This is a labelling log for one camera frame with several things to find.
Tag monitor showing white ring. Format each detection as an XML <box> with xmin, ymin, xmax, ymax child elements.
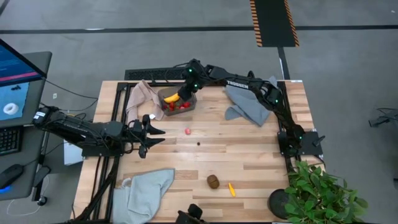
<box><xmin>0</xmin><ymin>82</ymin><xmax>30</xmax><ymax>122</ymax></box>

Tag large yellow banana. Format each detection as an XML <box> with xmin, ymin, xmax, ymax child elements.
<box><xmin>163</xmin><ymin>92</ymin><xmax>181</xmax><ymax>104</ymax></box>

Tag black mat orange striped edges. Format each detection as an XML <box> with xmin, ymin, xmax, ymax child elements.
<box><xmin>249</xmin><ymin>0</ymin><xmax>300</xmax><ymax>48</ymax></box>

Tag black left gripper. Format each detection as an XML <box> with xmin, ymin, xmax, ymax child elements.
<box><xmin>126</xmin><ymin>114</ymin><xmax>166</xmax><ymax>158</ymax></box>

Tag black computer mouse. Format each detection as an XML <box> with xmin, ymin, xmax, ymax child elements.
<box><xmin>0</xmin><ymin>164</ymin><xmax>24</xmax><ymax>190</ymax></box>

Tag black floor vent grate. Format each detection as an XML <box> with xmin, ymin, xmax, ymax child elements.
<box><xmin>124</xmin><ymin>65</ymin><xmax>201</xmax><ymax>81</ymax></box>

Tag black blocky device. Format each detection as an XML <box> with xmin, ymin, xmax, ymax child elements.
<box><xmin>175</xmin><ymin>203</ymin><xmax>203</xmax><ymax>224</ymax></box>

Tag grey fruit container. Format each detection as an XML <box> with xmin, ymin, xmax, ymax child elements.
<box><xmin>157</xmin><ymin>86</ymin><xmax>198</xmax><ymax>117</ymax></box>

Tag beige towel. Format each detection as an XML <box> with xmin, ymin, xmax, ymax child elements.
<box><xmin>125</xmin><ymin>79</ymin><xmax>165</xmax><ymax>125</ymax></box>

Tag brown kiwi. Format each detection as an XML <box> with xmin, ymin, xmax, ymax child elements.
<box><xmin>206</xmin><ymin>174</ymin><xmax>220</xmax><ymax>190</ymax></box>

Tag grey desk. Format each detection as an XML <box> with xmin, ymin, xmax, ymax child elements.
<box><xmin>0</xmin><ymin>51</ymin><xmax>53</xmax><ymax>202</ymax></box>

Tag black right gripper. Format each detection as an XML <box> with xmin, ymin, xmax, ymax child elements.
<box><xmin>177</xmin><ymin>81</ymin><xmax>201</xmax><ymax>102</ymax></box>

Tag black floor stand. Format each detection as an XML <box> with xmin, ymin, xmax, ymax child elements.
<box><xmin>368</xmin><ymin>107</ymin><xmax>398</xmax><ymax>128</ymax></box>

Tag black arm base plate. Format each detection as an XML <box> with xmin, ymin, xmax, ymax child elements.
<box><xmin>277</xmin><ymin>130</ymin><xmax>324</xmax><ymax>157</ymax></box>
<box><xmin>81</xmin><ymin>144</ymin><xmax>125</xmax><ymax>158</ymax></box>

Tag black monitor blue pink screen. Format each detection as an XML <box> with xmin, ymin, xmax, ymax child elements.
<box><xmin>0</xmin><ymin>39</ymin><xmax>48</xmax><ymax>88</ymax></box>

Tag black keyboard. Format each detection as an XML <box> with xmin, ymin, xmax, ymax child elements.
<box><xmin>0</xmin><ymin>126</ymin><xmax>23</xmax><ymax>156</ymax></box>

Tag blue-grey towel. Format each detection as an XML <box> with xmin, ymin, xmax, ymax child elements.
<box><xmin>224</xmin><ymin>75</ymin><xmax>279</xmax><ymax>127</ymax></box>

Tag light grey towel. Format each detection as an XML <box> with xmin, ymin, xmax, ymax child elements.
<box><xmin>111</xmin><ymin>167</ymin><xmax>175</xmax><ymax>224</ymax></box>

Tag white box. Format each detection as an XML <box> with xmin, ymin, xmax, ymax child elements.
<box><xmin>63</xmin><ymin>139</ymin><xmax>85</xmax><ymax>166</ymax></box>

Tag green potted plant black pot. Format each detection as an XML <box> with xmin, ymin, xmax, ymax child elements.
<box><xmin>267</xmin><ymin>160</ymin><xmax>369</xmax><ymax>224</ymax></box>

